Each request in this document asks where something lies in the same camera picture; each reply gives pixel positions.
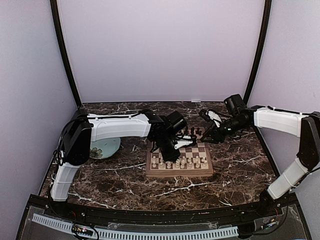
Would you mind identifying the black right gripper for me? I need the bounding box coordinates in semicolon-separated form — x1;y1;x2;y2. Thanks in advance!
200;115;247;144

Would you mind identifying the white chess king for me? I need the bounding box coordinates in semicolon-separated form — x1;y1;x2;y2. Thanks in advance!
174;159;180;169

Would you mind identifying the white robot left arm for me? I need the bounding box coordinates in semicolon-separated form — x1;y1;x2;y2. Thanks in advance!
49;109;187;218

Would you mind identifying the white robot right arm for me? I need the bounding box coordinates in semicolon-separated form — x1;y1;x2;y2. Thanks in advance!
199;105;320;217

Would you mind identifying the wooden chess board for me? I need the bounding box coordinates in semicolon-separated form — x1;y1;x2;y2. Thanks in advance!
146;127;214;178

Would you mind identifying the teal ceramic flower plate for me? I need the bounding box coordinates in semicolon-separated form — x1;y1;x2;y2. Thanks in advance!
89;137;121;160

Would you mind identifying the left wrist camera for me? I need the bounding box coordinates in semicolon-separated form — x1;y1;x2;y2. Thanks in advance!
173;138;197;150

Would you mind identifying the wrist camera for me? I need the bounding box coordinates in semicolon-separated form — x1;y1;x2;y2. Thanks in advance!
173;138;197;150
199;109;222;127

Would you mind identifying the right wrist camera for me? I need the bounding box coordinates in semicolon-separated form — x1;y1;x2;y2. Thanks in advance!
199;109;222;127

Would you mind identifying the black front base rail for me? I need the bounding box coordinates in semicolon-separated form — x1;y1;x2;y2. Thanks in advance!
20;193;304;232

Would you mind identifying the white cable duct strip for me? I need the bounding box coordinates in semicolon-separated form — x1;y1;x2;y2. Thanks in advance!
31;213;239;240

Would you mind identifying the black left frame post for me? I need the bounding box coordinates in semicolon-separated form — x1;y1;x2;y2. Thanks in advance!
49;0;82;108

